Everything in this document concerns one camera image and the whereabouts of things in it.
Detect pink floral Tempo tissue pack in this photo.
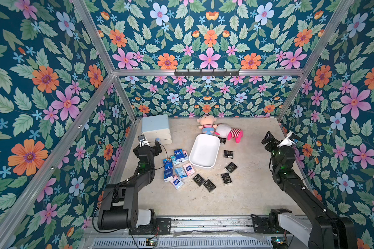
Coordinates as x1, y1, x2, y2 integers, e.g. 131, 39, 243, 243
182, 150, 189, 162

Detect white plastic storage box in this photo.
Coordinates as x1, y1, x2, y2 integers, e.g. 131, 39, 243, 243
189, 134, 220, 169

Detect pink white Tempo pack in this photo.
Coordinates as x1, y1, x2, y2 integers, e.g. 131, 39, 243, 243
171, 176, 185, 190

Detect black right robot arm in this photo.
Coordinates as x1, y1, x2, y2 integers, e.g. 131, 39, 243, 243
261, 132, 357, 249

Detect baby doll plush toy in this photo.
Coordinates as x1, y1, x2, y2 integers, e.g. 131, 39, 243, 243
197, 114, 217, 135

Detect blue cartoon tissue pack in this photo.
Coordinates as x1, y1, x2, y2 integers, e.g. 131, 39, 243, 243
163, 158, 173, 171

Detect small blue-top drawer cabinet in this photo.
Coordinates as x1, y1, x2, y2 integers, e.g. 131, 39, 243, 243
141, 114, 172, 145

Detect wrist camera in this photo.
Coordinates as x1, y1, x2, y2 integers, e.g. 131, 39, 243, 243
138, 135, 148, 146
277, 131, 300, 148

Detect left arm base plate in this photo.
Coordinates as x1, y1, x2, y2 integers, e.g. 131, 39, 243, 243
129, 218, 172, 236

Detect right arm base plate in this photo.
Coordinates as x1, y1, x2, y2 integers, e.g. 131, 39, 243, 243
250, 214, 283, 234

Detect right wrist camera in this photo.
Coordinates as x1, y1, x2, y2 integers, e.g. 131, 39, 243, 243
277, 131, 300, 148

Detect light blue Cinnamoroll tissue pack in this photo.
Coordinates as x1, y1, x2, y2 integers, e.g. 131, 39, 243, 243
175, 167, 188, 179

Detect black wall hook rail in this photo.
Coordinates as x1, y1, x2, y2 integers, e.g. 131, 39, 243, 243
174, 69, 240, 78

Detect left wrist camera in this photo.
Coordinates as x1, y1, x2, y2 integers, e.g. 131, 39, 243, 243
138, 135, 148, 146

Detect dark blue Tempo tissue pack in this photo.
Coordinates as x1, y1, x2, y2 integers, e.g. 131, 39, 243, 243
174, 149, 185, 162

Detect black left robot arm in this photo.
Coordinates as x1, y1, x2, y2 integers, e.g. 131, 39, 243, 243
96, 141, 162, 232

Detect white pink plush toy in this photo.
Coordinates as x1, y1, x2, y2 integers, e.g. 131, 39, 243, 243
214, 124, 244, 143

